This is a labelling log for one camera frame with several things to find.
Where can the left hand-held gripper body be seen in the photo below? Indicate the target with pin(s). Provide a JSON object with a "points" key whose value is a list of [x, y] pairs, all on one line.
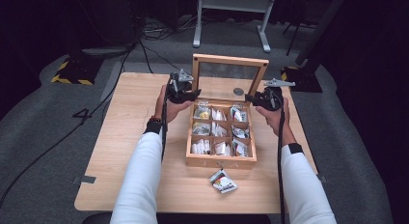
{"points": [[178, 92]]}

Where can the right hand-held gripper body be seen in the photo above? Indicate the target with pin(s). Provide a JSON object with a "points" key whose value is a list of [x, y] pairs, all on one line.
{"points": [[270, 97]]}

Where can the wooden compartment tea box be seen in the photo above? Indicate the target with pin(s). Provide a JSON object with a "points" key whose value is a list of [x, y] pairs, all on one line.
{"points": [[222, 161]]}

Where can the person's left hand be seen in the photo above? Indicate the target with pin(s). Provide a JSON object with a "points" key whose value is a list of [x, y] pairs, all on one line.
{"points": [[170, 111]]}

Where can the person's right hand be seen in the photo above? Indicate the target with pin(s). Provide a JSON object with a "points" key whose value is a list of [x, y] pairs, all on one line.
{"points": [[276, 119]]}

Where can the round grey disc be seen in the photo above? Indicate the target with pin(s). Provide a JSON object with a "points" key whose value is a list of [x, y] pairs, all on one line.
{"points": [[238, 91]]}

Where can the black yellow striped stand base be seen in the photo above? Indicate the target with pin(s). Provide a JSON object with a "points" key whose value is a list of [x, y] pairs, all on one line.
{"points": [[75, 72], [302, 80]]}

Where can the group of sorted tea packets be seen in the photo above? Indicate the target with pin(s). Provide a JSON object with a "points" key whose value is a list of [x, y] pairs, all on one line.
{"points": [[220, 130]]}

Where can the dark slanted pole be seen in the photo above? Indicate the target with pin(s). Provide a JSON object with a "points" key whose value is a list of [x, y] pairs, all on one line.
{"points": [[321, 27]]}

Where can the single white colourful tea packet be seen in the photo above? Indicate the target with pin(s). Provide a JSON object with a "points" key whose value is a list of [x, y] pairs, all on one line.
{"points": [[223, 182]]}

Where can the white metal stand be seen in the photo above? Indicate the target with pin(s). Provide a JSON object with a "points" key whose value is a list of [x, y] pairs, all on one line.
{"points": [[231, 2]]}

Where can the grey tape strip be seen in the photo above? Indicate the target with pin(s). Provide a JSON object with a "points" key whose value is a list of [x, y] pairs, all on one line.
{"points": [[87, 179]]}

